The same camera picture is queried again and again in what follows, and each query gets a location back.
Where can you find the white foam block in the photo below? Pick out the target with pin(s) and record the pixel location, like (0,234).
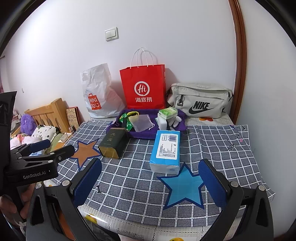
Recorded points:
(163,124)

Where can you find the wooden bedside table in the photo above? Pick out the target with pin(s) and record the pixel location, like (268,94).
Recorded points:
(63,144)

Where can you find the grey waist bag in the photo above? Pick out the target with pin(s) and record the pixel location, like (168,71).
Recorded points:
(201,92)

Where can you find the brown notebook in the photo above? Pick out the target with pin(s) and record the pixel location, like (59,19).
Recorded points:
(72,118)

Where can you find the white translucent pouch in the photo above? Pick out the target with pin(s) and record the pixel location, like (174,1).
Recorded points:
(142,124)

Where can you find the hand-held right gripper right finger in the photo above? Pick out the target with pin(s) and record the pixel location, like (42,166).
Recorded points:
(212,183)

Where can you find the brown star patch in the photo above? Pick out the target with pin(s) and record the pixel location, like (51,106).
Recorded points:
(85,153)

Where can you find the person's left hand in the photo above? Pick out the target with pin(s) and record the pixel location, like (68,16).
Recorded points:
(29,199)

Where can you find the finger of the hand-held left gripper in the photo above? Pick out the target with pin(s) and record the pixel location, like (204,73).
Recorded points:
(62,153)
(40,144)

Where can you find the green patterned pack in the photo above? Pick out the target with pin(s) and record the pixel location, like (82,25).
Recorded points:
(167,112)

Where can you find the pastel printed quilt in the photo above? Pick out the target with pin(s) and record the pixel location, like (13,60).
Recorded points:
(20,141)

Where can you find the wooden headboard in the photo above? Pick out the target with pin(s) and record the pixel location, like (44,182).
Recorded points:
(57,111)

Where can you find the neon yellow mesh item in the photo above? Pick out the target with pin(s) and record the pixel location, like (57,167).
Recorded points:
(133,113)

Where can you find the red paper shopping bag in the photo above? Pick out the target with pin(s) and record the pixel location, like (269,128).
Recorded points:
(143,78)

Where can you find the green snack packet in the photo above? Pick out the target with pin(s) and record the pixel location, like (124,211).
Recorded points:
(126,122)

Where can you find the white wall light switch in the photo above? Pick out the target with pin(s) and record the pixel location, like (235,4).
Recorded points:
(111,34)

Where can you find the purple towel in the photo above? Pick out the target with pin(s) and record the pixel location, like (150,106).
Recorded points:
(148,134)

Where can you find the purple plush toy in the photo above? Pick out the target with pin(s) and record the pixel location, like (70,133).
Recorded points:
(29,124)

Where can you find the light green blanket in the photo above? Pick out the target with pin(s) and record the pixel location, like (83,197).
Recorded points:
(52,144)

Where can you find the white polka dot pillow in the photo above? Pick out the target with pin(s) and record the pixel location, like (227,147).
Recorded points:
(44,132)

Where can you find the dark green tin box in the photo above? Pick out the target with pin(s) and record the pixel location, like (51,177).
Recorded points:
(113,141)

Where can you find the grey checked cloth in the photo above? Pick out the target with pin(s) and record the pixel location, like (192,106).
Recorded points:
(219,150)

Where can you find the brown wooden door frame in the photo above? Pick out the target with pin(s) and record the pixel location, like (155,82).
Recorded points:
(240,69)

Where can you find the blue star patch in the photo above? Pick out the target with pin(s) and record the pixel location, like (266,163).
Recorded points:
(182,187)

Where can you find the blue tissue pack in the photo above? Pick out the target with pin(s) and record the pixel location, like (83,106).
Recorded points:
(165,150)

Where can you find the clear glass cup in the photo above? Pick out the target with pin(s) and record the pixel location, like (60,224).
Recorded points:
(65,138)

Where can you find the white plastic shopping bag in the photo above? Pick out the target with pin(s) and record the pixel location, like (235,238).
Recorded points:
(99,85)

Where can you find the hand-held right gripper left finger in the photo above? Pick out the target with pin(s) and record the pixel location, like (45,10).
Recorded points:
(86,183)

